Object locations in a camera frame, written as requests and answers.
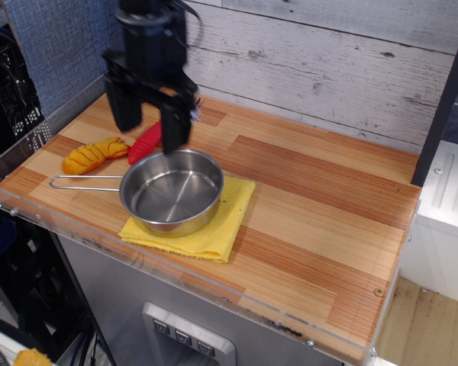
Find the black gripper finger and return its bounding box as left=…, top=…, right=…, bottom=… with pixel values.
left=160, top=103, right=192, bottom=154
left=105, top=78, right=142, bottom=132

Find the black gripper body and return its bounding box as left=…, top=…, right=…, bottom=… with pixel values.
left=102, top=7, right=198, bottom=104

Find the stainless steel pot with handle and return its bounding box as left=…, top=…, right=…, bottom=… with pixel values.
left=49, top=149, right=224, bottom=237

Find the yellow folded napkin cloth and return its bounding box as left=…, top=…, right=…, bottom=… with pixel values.
left=118, top=176, right=256, bottom=263

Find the clear acrylic table guard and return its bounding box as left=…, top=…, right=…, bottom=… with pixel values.
left=0, top=96, right=420, bottom=365

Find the stainless steel cabinet front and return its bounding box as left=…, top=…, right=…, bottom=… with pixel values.
left=58, top=236, right=340, bottom=365

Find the silver button panel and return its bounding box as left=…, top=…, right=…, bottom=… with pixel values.
left=142, top=302, right=237, bottom=365

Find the orange plush toy bottom corner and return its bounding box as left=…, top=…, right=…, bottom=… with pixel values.
left=13, top=348, right=53, bottom=366

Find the white ribbed appliance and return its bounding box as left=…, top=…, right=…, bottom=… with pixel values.
left=399, top=142, right=458, bottom=301

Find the red handled metal fork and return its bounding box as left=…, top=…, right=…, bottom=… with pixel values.
left=127, top=97, right=205, bottom=166

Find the black crate with cables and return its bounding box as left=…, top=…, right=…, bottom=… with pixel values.
left=0, top=26, right=44, bottom=153

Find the dark grey right post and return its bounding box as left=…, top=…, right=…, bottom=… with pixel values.
left=411, top=50, right=458, bottom=187

